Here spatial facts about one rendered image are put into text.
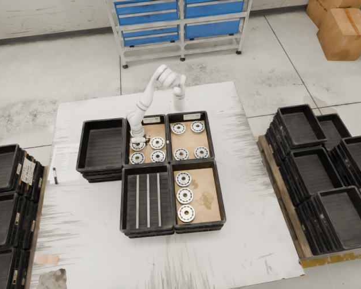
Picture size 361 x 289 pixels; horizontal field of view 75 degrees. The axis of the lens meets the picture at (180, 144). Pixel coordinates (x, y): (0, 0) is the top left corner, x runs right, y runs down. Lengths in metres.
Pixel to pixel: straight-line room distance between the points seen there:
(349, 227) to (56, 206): 2.08
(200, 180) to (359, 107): 2.53
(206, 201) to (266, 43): 2.99
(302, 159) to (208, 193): 1.12
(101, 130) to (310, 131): 1.81
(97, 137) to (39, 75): 2.27
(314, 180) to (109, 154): 1.69
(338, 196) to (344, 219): 0.17
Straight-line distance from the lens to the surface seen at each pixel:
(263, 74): 3.50
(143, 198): 1.54
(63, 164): 1.98
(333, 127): 2.86
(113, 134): 1.81
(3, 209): 2.48
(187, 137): 1.71
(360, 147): 2.54
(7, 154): 2.58
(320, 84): 3.65
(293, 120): 2.43
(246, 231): 1.64
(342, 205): 2.20
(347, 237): 2.13
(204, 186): 1.54
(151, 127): 1.78
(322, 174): 2.37
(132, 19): 3.20
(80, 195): 1.82
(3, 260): 2.47
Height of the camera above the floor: 2.27
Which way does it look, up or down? 59 degrees down
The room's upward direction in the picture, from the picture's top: 3 degrees counter-clockwise
